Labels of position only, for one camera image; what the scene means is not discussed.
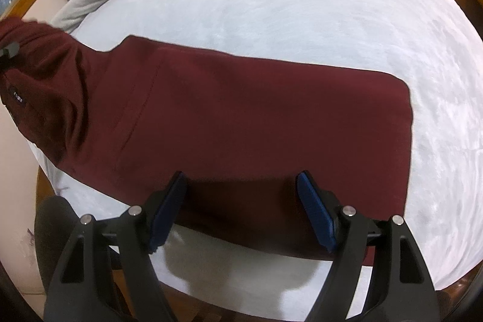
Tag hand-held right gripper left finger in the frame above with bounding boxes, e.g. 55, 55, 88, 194
43, 171, 188, 322

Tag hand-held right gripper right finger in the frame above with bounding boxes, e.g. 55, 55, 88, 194
296, 171, 440, 322

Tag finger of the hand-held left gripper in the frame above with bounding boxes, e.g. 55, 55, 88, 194
0, 42, 20, 59

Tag maroon pants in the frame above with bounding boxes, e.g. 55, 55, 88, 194
0, 17, 414, 266

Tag bed with light blue sheet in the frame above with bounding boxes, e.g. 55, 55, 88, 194
28, 0, 483, 322

